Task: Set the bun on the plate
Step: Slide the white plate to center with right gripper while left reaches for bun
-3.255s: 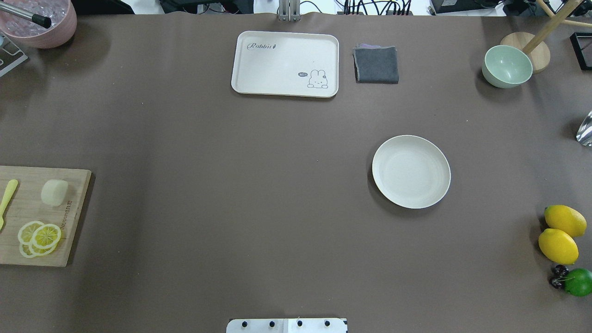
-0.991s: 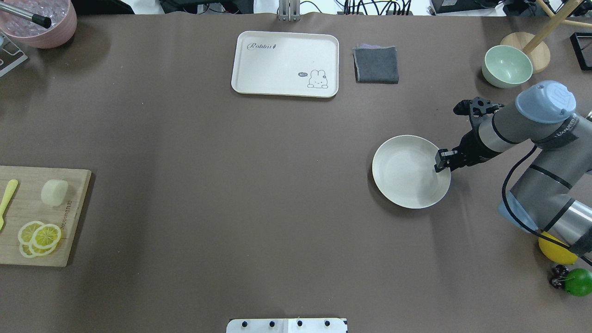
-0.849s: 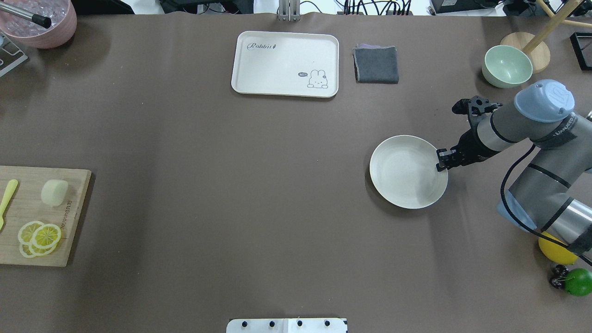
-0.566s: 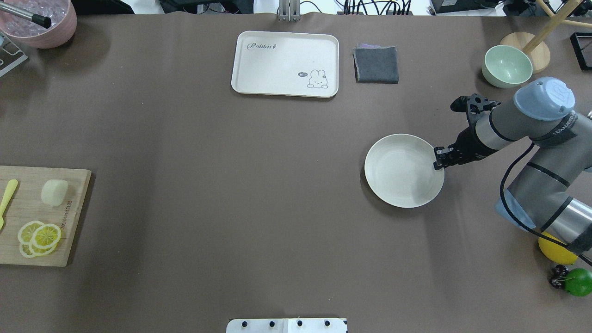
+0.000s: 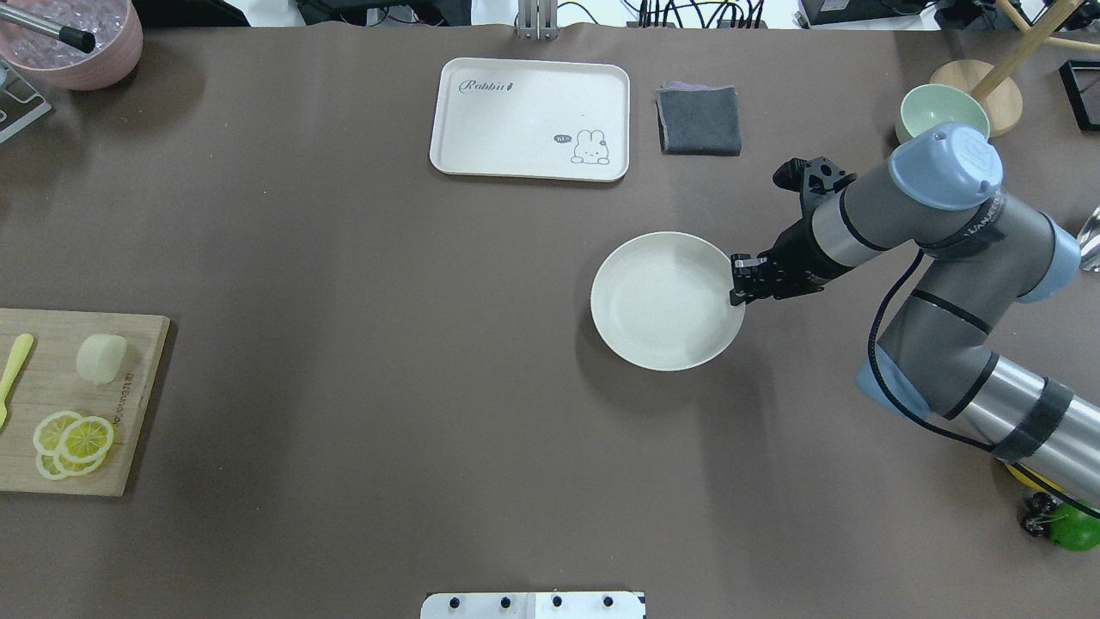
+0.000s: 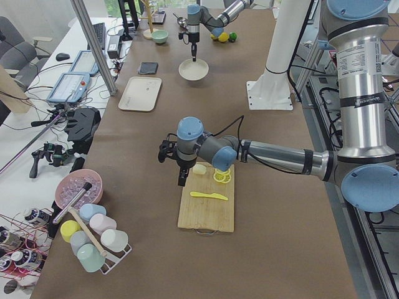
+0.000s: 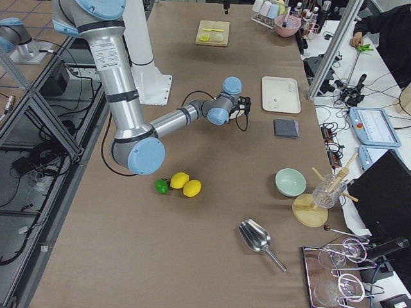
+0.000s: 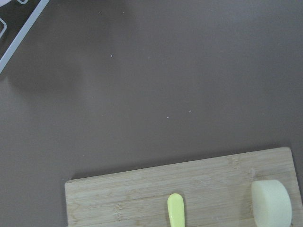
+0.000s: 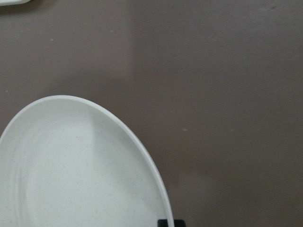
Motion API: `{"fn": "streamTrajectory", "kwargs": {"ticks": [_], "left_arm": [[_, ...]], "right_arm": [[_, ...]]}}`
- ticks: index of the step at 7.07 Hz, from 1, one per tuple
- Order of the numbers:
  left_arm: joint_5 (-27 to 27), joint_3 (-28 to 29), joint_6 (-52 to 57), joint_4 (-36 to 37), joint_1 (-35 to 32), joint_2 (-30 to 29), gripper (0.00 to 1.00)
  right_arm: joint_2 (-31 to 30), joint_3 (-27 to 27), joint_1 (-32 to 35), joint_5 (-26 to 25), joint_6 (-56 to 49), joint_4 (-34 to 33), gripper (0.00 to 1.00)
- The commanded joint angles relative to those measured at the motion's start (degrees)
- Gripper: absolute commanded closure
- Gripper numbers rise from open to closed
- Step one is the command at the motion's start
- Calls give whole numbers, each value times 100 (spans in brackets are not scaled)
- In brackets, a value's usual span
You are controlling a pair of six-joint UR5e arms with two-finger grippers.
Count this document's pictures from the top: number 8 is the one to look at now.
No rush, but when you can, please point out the white steamed bun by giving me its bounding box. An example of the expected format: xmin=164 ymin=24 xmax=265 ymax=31
xmin=251 ymin=180 xmax=292 ymax=227

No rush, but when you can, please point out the yellow plastic knife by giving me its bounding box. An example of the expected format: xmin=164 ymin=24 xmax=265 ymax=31
xmin=167 ymin=193 xmax=185 ymax=227

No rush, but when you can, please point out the wooden cutting board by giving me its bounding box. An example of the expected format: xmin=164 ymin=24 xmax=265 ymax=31
xmin=65 ymin=147 xmax=303 ymax=227

